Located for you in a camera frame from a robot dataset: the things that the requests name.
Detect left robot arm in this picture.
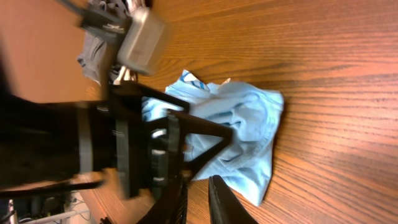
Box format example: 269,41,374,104
1,81,233,198

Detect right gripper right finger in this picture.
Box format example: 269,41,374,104
208,175,258,224

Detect light blue printed t-shirt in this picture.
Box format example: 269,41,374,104
141,68,285,207

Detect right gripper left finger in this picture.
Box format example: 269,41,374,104
137,175,188,224

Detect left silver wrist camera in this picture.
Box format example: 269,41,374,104
118,8,169,75

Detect grey folded trousers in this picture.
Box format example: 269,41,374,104
77,0,146,84

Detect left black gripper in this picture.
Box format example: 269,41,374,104
108,82,233,199

